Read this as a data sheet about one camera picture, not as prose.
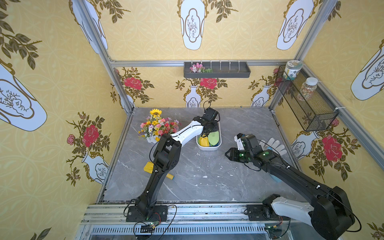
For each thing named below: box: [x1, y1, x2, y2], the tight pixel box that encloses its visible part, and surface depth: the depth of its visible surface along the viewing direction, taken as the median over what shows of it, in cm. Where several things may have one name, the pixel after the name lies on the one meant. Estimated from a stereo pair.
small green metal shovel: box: [208, 131, 220, 146], surface depth 97 cm
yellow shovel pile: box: [199, 134, 210, 147], surface depth 97 cm
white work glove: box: [259, 137, 287, 156], surface depth 101 cm
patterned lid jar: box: [283, 59, 303, 81], surface depth 87 cm
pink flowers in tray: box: [189, 62, 213, 73], surface depth 89 cm
